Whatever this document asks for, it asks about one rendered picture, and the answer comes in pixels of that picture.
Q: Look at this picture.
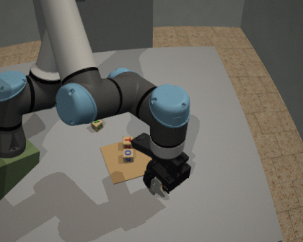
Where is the tan flat mat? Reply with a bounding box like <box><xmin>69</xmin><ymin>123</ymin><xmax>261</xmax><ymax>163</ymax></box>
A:
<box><xmin>100</xmin><ymin>141</ymin><xmax>152</xmax><ymax>184</ymax></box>

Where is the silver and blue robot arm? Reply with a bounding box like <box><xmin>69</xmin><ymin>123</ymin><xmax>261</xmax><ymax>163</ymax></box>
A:
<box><xmin>0</xmin><ymin>0</ymin><xmax>190</xmax><ymax>160</ymax></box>

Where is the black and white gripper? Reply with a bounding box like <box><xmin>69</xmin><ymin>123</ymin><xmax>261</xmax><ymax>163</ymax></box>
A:
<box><xmin>143</xmin><ymin>151</ymin><xmax>191</xmax><ymax>197</ymax></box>

